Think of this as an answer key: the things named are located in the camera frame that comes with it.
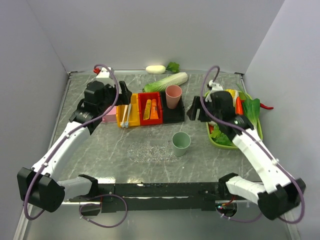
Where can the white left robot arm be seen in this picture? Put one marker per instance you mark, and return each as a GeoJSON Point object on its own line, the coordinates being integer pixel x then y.
{"type": "Point", "coordinates": [40, 185]}

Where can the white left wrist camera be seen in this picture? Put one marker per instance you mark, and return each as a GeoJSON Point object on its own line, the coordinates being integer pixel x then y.
{"type": "Point", "coordinates": [103, 75]}

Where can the red storage bin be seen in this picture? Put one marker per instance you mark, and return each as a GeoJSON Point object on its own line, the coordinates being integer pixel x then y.
{"type": "Point", "coordinates": [143, 97]}

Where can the clear textured acrylic tray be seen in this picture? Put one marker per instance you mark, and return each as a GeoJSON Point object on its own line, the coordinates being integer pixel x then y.
{"type": "Point", "coordinates": [152, 151]}

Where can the green bok choy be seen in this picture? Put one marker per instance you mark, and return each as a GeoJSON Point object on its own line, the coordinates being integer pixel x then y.
{"type": "Point", "coordinates": [251, 107]}

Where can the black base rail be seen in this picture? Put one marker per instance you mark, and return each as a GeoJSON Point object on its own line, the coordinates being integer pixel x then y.
{"type": "Point", "coordinates": [159, 196]}

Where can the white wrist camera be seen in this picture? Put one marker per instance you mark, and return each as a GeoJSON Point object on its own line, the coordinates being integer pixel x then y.
{"type": "Point", "coordinates": [212, 87]}
{"type": "Point", "coordinates": [103, 75]}

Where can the lime green vegetable tray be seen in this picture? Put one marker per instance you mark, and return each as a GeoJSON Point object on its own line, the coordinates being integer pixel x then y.
{"type": "Point", "coordinates": [243, 97]}

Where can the black storage bin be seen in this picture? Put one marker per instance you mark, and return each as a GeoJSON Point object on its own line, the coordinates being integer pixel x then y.
{"type": "Point", "coordinates": [172, 116]}

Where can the orange carrot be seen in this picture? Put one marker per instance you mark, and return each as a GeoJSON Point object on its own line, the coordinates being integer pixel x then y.
{"type": "Point", "coordinates": [239, 106]}

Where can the pink plastic cup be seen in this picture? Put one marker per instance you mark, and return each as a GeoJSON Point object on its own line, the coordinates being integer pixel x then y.
{"type": "Point", "coordinates": [173, 95]}

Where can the yellow napa cabbage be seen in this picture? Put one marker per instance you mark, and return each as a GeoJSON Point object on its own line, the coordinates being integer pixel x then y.
{"type": "Point", "coordinates": [234, 93]}

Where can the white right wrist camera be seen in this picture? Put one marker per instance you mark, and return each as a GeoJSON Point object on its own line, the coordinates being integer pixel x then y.
{"type": "Point", "coordinates": [212, 87]}

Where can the mint green plastic cup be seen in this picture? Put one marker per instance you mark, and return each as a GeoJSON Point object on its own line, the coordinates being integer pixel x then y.
{"type": "Point", "coordinates": [181, 141]}

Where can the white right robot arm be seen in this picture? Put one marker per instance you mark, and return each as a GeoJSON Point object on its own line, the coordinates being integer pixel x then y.
{"type": "Point", "coordinates": [278, 192]}

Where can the green napa cabbage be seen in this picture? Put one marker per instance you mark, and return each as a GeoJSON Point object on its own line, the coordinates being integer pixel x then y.
{"type": "Point", "coordinates": [161, 85]}

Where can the yellow toothpaste tube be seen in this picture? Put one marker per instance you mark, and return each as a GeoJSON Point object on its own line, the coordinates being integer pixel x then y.
{"type": "Point", "coordinates": [147, 110]}

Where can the white radish with leaves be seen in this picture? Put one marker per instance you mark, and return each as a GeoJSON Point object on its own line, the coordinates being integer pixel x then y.
{"type": "Point", "coordinates": [172, 67]}

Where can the yellow storage bin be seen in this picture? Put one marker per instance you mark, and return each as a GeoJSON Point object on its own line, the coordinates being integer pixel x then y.
{"type": "Point", "coordinates": [134, 118]}

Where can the orange toothpaste tube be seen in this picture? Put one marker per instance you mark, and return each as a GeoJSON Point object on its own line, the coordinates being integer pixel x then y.
{"type": "Point", "coordinates": [154, 110]}

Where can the pink drawer box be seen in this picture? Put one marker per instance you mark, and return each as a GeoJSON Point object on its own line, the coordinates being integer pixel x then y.
{"type": "Point", "coordinates": [110, 117]}

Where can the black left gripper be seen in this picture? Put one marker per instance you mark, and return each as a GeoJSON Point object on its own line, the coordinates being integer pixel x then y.
{"type": "Point", "coordinates": [126, 93]}

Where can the red chili pepper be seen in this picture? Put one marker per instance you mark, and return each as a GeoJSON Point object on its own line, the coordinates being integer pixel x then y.
{"type": "Point", "coordinates": [263, 106]}

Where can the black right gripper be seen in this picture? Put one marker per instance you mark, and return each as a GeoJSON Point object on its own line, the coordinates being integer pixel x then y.
{"type": "Point", "coordinates": [197, 104]}

